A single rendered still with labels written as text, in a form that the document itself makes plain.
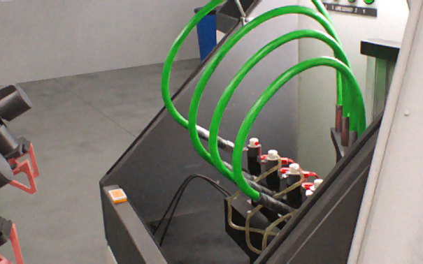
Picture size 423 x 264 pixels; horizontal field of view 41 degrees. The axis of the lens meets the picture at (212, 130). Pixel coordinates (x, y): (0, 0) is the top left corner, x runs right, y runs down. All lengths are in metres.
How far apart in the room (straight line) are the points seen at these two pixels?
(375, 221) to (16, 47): 6.88
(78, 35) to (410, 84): 7.00
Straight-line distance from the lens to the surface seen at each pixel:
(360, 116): 0.93
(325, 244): 0.84
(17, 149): 1.29
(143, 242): 1.12
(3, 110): 1.28
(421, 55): 0.77
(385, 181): 0.80
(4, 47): 7.47
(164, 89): 1.03
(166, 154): 1.41
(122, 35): 7.83
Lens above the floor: 1.48
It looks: 18 degrees down
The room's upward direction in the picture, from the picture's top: 3 degrees counter-clockwise
